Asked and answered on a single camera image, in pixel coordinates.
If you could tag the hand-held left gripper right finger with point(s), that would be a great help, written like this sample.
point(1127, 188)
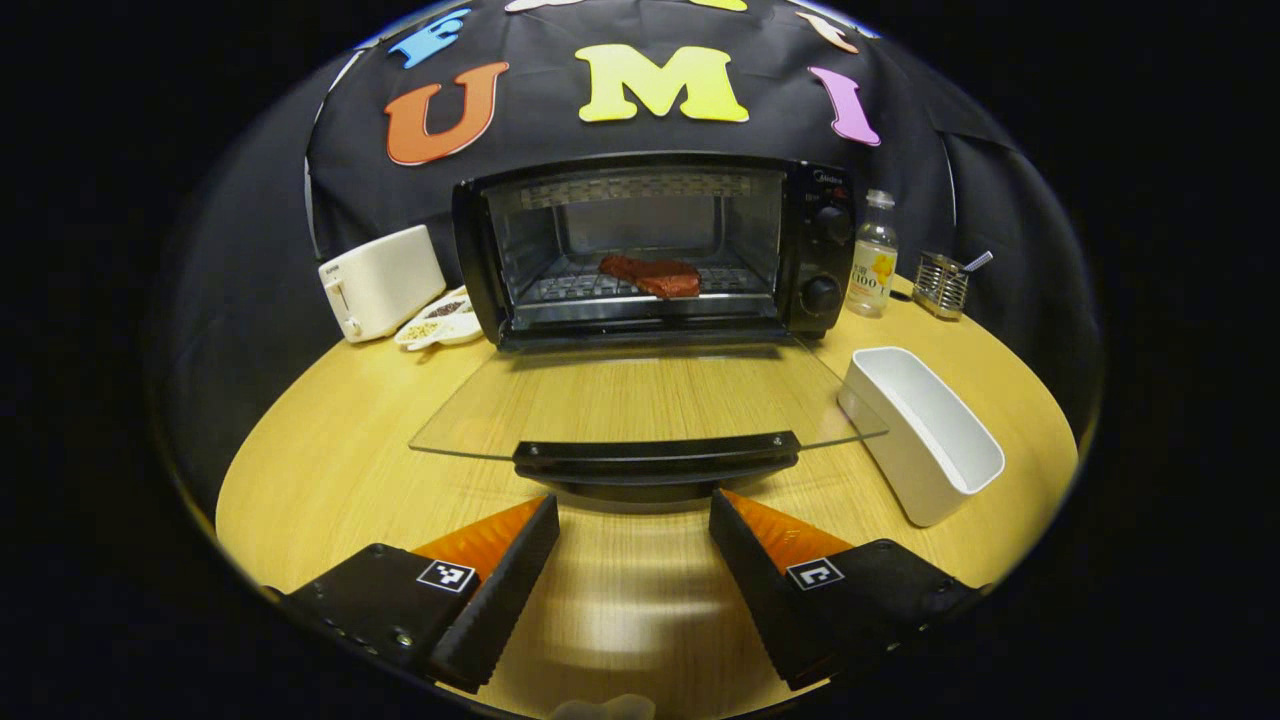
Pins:
point(765, 595)

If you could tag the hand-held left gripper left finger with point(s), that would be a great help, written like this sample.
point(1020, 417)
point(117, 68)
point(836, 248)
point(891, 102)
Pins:
point(505, 595)

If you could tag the brown meat piece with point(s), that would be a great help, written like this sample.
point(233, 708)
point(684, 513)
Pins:
point(655, 277)

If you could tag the black electric oven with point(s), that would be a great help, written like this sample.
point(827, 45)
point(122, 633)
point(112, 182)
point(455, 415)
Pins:
point(825, 250)

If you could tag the white rectangular container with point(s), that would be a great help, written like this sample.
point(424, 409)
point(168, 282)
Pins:
point(920, 480)

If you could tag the white divided seasoning dish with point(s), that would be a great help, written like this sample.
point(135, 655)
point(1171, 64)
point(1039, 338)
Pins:
point(440, 330)

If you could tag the white toaster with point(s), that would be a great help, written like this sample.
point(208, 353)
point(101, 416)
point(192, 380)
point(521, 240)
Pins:
point(385, 280)

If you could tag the clear bottle yellow label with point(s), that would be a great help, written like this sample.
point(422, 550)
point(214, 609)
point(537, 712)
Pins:
point(872, 270)

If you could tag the metal mesh holder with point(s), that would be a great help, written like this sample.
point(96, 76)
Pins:
point(940, 288)

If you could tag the metal spoon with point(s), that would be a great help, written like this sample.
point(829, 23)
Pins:
point(980, 260)

